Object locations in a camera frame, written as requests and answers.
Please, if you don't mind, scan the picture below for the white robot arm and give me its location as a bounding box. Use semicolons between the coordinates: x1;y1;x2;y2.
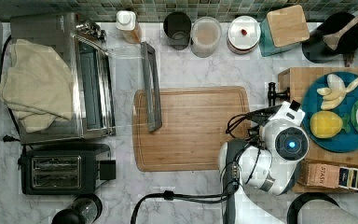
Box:
218;101;309;224

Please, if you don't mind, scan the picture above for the bamboo cutting board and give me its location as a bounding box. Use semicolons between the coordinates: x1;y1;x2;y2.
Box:
132;86;249;172

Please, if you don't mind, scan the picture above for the silver toaster oven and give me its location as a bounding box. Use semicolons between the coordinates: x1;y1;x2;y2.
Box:
10;12;162;145

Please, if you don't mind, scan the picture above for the clear pasta jar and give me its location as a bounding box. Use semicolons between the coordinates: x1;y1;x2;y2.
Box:
190;17;222;58

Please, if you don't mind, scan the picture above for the dark grey cup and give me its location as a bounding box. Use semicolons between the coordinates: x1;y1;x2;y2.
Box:
163;12;192;50

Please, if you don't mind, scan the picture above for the pink white lidded bowl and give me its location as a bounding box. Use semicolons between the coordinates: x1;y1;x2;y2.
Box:
227;16;261;55

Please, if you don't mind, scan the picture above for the white-capped spice bottle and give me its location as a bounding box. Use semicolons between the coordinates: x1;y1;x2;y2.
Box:
116;10;142;44

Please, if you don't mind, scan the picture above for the teal canister wooden lid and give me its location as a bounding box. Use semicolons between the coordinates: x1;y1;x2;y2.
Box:
259;5;310;57

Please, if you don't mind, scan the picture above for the wooden tea bag box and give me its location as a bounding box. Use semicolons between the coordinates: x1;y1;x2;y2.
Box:
298;162;358;191

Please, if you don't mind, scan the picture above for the beige folded towel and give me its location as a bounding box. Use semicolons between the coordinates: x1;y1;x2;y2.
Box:
0;39;73;133

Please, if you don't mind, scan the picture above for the black two-slot toaster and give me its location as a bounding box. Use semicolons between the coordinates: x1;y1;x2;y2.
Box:
18;143;117;195

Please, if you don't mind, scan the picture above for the black utensil holder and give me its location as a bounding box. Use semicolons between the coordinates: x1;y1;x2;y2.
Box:
301;11;358;64

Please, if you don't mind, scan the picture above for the peeled toy banana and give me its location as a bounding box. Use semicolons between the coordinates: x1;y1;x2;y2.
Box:
317;74;358;110

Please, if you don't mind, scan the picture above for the teal plate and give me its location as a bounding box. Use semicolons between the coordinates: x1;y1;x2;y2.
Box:
302;74;358;153

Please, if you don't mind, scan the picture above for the wooden spoon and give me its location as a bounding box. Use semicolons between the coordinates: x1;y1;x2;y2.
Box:
323;15;358;50

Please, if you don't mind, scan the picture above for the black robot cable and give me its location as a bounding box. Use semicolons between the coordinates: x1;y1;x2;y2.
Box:
130;111;262;224

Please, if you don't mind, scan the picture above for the black power plug cord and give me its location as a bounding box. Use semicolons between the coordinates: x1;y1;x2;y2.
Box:
0;34;24;171

